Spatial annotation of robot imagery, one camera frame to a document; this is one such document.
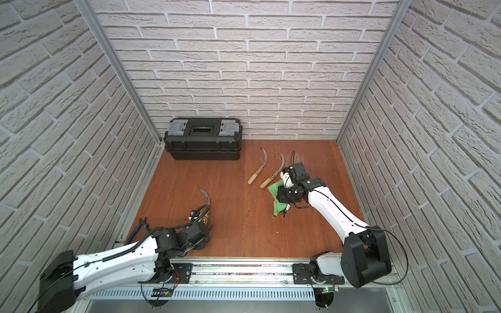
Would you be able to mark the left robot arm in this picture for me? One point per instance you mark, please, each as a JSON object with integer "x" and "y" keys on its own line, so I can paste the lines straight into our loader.
{"x": 69, "y": 278}

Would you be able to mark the black plastic toolbox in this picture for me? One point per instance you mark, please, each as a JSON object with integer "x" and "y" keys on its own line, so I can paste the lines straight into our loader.
{"x": 204, "y": 138}

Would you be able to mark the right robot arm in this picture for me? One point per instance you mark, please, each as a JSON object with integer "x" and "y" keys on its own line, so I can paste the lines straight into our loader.
{"x": 365, "y": 256}

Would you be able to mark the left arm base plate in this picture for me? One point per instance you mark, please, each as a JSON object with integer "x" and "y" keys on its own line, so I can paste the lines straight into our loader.
{"x": 174, "y": 272}

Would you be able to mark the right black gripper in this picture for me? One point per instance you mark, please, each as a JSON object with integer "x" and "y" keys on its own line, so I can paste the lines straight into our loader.
{"x": 282, "y": 196}

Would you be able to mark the blue handled pliers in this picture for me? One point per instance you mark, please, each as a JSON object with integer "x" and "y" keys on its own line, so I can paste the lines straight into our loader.
{"x": 142, "y": 225}

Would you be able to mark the aluminium front rail frame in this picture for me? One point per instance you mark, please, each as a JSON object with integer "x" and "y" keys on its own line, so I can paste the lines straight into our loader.
{"x": 246, "y": 279}

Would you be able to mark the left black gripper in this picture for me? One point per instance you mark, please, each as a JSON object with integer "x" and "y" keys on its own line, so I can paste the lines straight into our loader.
{"x": 203, "y": 231}

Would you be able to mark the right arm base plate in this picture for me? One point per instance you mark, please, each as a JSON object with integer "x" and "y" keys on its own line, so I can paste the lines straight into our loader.
{"x": 310, "y": 274}

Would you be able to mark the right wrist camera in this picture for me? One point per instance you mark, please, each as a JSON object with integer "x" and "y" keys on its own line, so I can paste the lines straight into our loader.
{"x": 286, "y": 177}

